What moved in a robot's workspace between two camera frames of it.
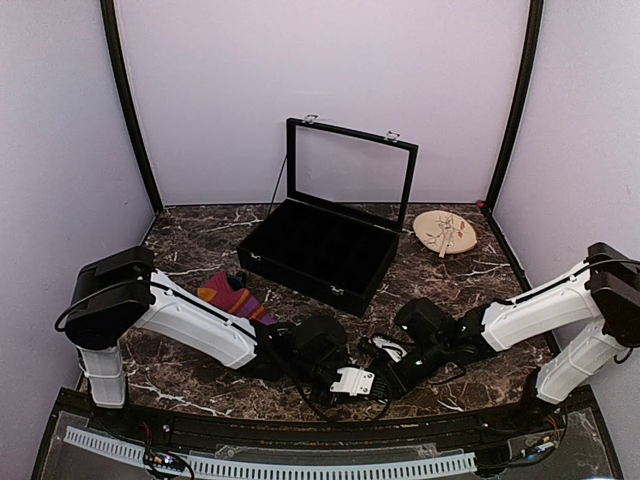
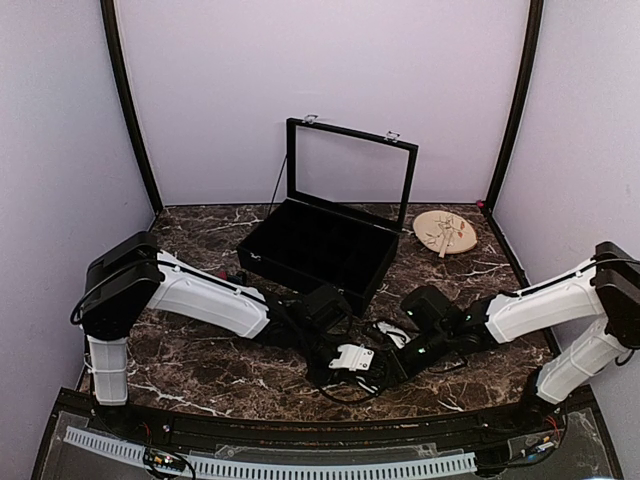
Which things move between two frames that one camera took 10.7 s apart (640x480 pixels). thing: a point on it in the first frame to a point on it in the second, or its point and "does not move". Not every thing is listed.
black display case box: x=337 y=232 does not move
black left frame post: x=114 y=48 does not move
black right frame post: x=515 y=134 does not move
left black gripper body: x=331 y=401 to x=318 y=375
